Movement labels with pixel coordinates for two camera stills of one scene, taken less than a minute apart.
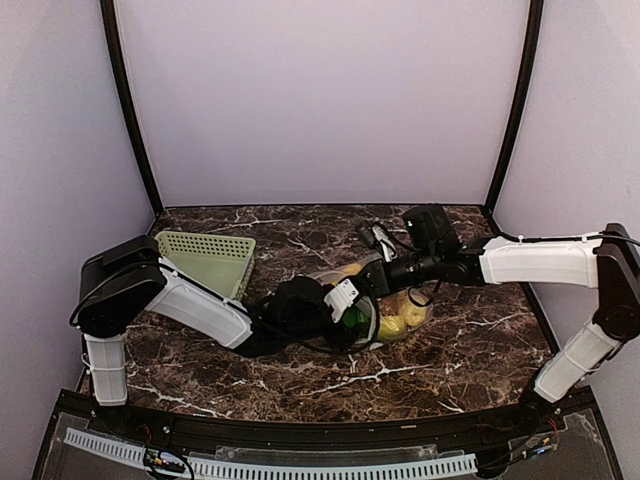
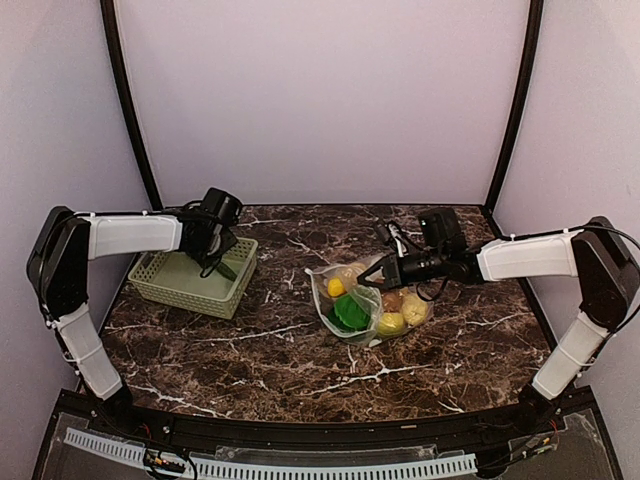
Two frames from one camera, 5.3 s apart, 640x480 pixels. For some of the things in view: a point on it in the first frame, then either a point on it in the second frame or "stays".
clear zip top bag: [396, 317] stays
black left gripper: [346, 337] to [206, 260]
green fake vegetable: [353, 316] stays
